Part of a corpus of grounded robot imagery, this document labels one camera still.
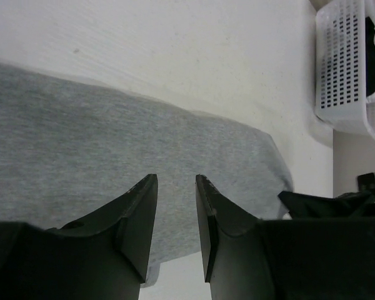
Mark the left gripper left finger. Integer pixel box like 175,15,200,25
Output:
0,174,158,299

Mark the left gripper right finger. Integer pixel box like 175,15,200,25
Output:
196,175,375,299

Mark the white plastic basket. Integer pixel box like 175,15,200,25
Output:
315,1,375,140

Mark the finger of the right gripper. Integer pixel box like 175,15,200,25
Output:
278,191,375,219

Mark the black tank top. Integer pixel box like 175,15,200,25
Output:
365,17,375,97

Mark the grey tank top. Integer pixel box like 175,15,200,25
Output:
0,63,293,287

